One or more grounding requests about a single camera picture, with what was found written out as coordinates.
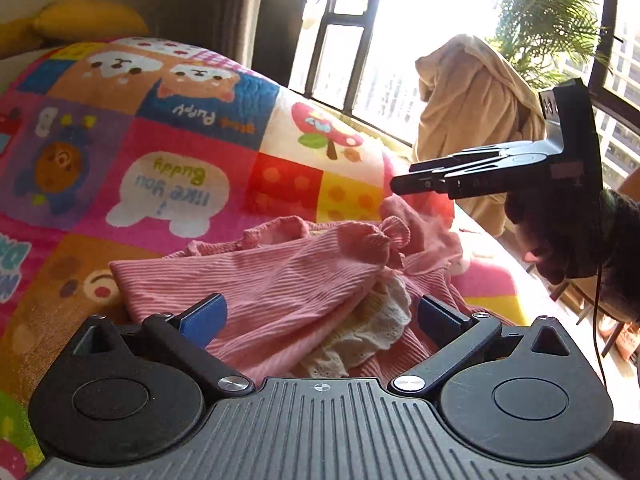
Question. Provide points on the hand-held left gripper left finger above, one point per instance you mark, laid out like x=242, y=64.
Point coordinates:
x=202, y=317

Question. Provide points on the colourful printed blanket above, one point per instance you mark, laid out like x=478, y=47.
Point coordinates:
x=150, y=160

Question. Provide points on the wooden chair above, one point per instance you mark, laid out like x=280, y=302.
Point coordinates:
x=600, y=325

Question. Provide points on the pink ribbed garment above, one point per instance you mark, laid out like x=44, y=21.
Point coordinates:
x=280, y=280

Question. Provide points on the beige hanging cloth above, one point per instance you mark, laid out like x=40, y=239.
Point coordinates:
x=475, y=110

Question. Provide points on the beige curtain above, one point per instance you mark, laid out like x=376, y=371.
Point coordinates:
x=260, y=10

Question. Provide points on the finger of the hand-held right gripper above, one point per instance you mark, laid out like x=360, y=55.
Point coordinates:
x=417, y=183
x=500, y=152

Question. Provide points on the green palm plant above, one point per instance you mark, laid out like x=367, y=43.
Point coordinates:
x=545, y=15

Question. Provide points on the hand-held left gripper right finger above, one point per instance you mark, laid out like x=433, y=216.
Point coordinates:
x=440, y=317

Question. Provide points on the person's right hand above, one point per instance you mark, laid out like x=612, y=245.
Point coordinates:
x=550, y=230

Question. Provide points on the yellow pillow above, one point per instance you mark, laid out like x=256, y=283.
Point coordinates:
x=17, y=37
x=90, y=17

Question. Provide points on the person's right forearm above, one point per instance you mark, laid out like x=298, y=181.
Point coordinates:
x=622, y=255

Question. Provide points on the dark window frame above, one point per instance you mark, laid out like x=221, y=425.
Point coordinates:
x=360, y=35

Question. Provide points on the cream lace cloth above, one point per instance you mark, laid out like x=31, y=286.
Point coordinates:
x=370, y=325

